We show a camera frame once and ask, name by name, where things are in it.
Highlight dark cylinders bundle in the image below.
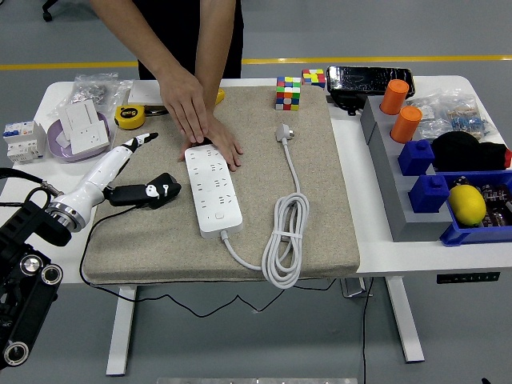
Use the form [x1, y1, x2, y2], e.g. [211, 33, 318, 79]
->
[451, 175, 512, 229]

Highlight thin black plug cord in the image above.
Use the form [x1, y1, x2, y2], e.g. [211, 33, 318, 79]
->
[78, 199, 339, 319]

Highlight purple bowl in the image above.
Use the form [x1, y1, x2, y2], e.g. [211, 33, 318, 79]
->
[46, 110, 112, 164]

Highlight small colourful puzzle cube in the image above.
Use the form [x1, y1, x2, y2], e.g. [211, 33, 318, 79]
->
[301, 68, 326, 90]

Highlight white wall switch panel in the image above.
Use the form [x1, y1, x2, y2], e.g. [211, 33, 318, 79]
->
[126, 79, 165, 107]

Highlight black glossy flat device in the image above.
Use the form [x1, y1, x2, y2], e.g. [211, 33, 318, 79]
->
[326, 65, 416, 98]

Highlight person's left hand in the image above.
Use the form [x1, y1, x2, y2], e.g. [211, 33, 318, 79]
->
[177, 115, 244, 172]

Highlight clear bag of resistors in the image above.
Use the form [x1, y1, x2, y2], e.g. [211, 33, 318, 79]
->
[443, 90, 499, 142]

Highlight black device stand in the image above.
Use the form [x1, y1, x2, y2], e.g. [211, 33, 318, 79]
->
[327, 94, 371, 117]

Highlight white table leg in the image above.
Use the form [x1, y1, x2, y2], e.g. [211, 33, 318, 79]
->
[106, 286, 139, 377]
[384, 276, 425, 364]

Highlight white wall socket plate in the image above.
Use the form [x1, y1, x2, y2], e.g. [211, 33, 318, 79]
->
[68, 122, 112, 156]

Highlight white power strip cord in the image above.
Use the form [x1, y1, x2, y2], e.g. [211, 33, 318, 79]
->
[218, 122, 311, 290]

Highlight clear bag metal parts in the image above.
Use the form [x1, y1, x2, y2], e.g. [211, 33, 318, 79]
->
[71, 71, 134, 117]

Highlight white power strip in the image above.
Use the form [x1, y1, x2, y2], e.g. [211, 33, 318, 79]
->
[183, 144, 244, 240]

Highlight plain white wall plate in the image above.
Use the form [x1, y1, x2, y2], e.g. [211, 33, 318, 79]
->
[57, 99, 102, 139]

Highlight grey stepped peg base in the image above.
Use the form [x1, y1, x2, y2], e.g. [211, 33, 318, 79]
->
[359, 95, 455, 244]

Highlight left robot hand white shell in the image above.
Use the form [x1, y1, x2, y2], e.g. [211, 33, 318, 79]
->
[51, 131, 173, 220]

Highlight blue plastic bin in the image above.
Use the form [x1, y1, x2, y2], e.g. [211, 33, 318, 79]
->
[438, 170, 512, 248]

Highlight orange cylinder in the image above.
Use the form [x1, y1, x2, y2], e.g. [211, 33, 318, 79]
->
[390, 106, 423, 144]
[379, 78, 410, 115]

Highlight white circuit breaker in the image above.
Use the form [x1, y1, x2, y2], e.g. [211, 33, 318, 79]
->
[2, 119, 48, 165]

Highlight person's right hand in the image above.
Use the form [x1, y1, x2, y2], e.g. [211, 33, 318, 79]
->
[158, 66, 210, 144]

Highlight person's torso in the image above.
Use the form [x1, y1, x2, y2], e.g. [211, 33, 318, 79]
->
[134, 0, 244, 81]

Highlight black plug adapter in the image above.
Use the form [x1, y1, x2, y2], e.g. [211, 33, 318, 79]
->
[138, 172, 183, 210]

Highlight clear bag small parts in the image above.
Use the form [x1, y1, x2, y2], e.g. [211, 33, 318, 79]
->
[407, 95, 453, 140]

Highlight blue peg block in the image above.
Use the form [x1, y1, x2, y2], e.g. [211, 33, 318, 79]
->
[407, 174, 451, 214]
[398, 138, 436, 177]

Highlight grey-brown mat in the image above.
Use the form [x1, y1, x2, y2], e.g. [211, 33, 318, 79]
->
[82, 85, 361, 286]

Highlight large colourful puzzle cube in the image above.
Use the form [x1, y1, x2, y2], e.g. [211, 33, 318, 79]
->
[274, 75, 302, 112]

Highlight yellow tape measure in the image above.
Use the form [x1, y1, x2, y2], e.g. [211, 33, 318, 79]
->
[114, 104, 146, 130]

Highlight yellow lemon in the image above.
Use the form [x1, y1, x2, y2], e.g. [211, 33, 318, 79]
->
[447, 185, 487, 228]

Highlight black fabric bundle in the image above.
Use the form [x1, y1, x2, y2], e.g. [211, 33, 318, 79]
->
[430, 130, 512, 173]

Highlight black table control panel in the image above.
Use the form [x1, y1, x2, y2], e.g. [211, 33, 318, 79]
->
[435, 271, 502, 285]

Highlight black hanging power cable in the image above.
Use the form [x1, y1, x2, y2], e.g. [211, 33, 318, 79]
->
[361, 277, 375, 384]

